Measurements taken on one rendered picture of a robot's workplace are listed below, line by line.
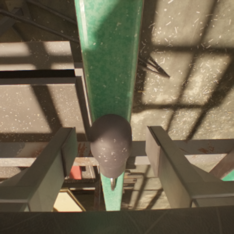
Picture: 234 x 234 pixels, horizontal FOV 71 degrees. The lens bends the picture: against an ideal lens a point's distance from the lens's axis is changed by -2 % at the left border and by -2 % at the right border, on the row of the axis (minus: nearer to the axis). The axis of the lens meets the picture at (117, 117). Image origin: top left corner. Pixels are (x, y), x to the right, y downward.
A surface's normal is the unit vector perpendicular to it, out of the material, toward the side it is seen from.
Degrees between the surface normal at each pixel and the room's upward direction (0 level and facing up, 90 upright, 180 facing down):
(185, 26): 0
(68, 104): 0
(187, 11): 0
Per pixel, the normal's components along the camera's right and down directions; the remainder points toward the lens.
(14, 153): 0.01, -0.66
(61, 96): 0.03, 0.75
